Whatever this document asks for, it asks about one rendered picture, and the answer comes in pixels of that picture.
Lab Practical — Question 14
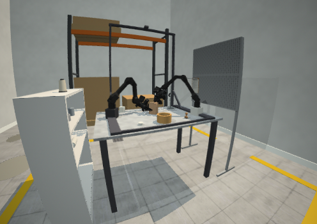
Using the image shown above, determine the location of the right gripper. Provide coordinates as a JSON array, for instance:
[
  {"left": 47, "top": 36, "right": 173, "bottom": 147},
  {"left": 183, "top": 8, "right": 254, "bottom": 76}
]
[{"left": 141, "top": 103, "right": 152, "bottom": 111}]

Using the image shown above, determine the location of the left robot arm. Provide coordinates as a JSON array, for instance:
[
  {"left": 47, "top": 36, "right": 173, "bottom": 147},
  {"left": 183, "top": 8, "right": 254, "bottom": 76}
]
[{"left": 154, "top": 75, "right": 200, "bottom": 108}]

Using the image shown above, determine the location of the brown cardboard box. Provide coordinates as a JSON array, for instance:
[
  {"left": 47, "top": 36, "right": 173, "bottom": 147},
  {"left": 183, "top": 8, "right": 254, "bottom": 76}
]
[{"left": 149, "top": 102, "right": 159, "bottom": 115}]

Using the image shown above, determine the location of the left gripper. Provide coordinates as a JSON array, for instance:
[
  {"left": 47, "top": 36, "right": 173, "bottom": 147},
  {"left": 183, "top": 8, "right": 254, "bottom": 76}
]
[{"left": 153, "top": 90, "right": 162, "bottom": 104}]

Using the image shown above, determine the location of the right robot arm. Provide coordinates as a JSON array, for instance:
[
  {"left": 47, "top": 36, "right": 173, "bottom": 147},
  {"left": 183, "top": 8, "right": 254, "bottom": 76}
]
[{"left": 107, "top": 77, "right": 149, "bottom": 109}]

